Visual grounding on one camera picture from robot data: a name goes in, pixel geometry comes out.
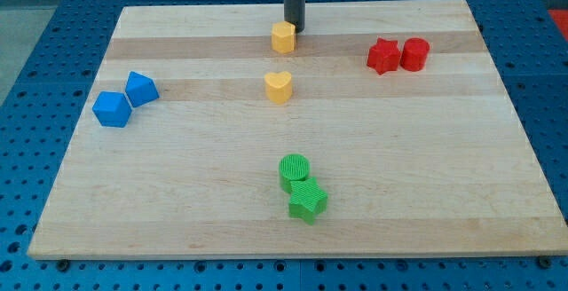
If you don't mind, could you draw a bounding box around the blue cube block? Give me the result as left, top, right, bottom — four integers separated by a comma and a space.
92, 91, 132, 128

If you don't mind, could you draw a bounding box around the wooden board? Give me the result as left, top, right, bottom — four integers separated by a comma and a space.
28, 0, 567, 260

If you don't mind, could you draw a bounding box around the red star block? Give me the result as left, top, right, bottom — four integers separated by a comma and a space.
367, 37, 402, 75

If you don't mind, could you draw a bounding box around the red cylinder block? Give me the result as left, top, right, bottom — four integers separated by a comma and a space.
400, 37, 430, 72

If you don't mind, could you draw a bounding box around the yellow hexagon block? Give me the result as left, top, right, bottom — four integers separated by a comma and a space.
271, 21, 296, 53

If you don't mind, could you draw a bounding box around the green cylinder block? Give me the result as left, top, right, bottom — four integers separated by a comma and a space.
278, 153, 310, 193

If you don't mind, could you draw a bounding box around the green star block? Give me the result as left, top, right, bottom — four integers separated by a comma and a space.
288, 177, 328, 225

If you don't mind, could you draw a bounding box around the yellow heart block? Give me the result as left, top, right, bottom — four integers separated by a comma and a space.
264, 71, 293, 105

